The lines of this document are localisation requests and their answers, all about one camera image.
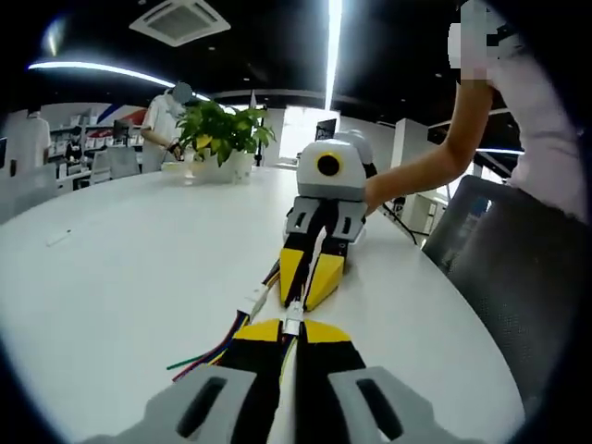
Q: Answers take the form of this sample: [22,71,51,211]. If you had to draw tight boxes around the white JST socket multicoloured wires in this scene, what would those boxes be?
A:
[289,226,327,316]
[166,309,253,383]

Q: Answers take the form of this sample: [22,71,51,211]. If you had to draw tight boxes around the black cable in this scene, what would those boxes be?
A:
[383,205,418,245]

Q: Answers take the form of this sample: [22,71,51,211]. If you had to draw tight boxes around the black display screen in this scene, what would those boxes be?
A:
[316,118,338,142]

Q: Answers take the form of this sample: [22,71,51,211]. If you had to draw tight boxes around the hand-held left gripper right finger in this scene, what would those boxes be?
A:
[295,320,459,444]

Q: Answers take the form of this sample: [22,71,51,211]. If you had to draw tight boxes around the white cabinet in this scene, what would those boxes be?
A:
[411,191,450,235]

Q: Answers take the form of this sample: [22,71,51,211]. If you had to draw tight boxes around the ceiling air vent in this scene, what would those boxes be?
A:
[129,0,232,47]

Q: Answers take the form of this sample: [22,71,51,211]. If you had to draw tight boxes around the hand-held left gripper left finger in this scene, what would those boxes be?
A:
[87,317,284,444]

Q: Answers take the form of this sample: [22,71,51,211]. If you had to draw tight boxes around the ceiling light strip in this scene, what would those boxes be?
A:
[27,61,209,101]
[326,0,343,112]

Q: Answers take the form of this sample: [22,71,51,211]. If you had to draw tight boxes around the green potted plant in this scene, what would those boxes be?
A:
[175,99,278,184]

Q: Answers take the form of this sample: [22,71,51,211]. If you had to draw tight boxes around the person's light pink shirt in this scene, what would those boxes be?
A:
[485,18,589,223]

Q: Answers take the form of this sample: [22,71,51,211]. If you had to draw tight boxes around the shelf of white boxes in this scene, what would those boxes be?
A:
[48,122,144,163]

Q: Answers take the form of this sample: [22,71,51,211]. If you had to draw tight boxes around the grey mesh office chair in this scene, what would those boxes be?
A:
[423,175,592,403]

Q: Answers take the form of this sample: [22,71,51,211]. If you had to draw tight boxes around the white JST connector with wires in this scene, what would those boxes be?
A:
[276,308,305,417]
[246,259,283,310]

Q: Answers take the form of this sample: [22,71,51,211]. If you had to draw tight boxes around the dark tripod stand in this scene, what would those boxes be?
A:
[253,108,269,167]

